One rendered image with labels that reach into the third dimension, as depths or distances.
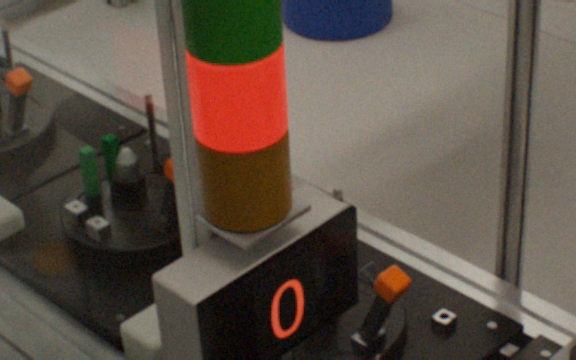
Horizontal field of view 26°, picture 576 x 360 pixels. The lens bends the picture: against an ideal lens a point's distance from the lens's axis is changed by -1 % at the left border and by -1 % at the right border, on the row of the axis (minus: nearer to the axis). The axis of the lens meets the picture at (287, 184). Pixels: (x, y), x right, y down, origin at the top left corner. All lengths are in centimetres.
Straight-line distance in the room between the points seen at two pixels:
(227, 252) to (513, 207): 46
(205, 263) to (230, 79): 12
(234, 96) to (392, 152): 86
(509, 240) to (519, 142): 10
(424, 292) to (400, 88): 56
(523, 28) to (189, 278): 44
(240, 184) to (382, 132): 87
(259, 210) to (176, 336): 9
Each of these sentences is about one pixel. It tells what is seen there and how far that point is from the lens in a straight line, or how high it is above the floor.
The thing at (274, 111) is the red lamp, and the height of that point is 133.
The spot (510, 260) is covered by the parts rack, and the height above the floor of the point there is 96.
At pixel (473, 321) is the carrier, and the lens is 107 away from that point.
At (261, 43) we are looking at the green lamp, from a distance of 62.
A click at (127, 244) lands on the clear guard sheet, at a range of 69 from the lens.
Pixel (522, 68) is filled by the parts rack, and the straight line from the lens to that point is 104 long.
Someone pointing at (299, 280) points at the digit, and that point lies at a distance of 71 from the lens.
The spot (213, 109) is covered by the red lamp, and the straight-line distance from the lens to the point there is 64.
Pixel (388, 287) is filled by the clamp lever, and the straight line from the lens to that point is 94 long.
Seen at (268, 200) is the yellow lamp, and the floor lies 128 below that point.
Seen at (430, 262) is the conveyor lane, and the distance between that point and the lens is 115.
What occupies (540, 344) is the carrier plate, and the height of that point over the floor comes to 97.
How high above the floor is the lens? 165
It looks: 34 degrees down
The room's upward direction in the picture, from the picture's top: 3 degrees counter-clockwise
